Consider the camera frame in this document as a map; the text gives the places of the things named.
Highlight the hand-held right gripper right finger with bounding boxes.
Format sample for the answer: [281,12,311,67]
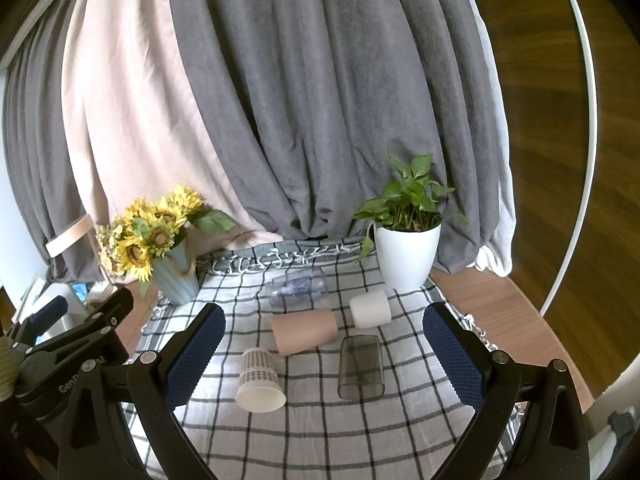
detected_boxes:
[422,302,591,480]

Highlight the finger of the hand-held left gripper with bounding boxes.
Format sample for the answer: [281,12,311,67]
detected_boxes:
[24,287,136,362]
[9,295,69,345]

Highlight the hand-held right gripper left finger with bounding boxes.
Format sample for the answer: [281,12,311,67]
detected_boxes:
[57,302,227,480]

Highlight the patterned paper cup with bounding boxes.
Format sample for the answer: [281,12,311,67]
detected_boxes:
[235,346,287,414]

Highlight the grey transparent square cup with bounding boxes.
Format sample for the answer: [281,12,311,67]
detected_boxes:
[337,334,386,401]

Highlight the white cup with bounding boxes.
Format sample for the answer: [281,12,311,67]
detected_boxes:
[348,288,392,330]

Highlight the pink cup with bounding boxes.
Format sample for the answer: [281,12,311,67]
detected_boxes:
[271,308,339,357]

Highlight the white plastic box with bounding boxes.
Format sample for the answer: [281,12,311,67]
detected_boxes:
[37,282,118,319]

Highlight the teal ribbed vase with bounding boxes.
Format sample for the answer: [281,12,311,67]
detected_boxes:
[150,237,201,306]

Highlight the sunflower bouquet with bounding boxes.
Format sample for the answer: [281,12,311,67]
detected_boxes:
[95,185,239,297]

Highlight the white ribbed plant pot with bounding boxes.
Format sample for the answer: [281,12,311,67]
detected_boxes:
[372,221,443,291]

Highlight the clear plastic bottle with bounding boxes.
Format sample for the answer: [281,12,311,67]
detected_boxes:
[264,266,328,309]

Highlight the checkered tablecloth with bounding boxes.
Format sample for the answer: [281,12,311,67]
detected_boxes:
[122,237,521,480]

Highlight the white curtain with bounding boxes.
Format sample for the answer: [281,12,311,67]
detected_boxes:
[459,0,517,277]

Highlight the green pothos plant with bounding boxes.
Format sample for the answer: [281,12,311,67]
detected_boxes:
[351,149,470,264]

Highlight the grey and white cloth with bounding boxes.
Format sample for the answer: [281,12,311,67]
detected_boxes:
[587,407,640,480]

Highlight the pink curtain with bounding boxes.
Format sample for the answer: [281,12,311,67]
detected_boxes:
[60,0,283,271]

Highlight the grey curtain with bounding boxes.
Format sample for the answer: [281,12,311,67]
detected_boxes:
[0,0,501,286]

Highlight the white hoop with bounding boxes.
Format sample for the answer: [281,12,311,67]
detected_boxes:
[540,0,599,317]

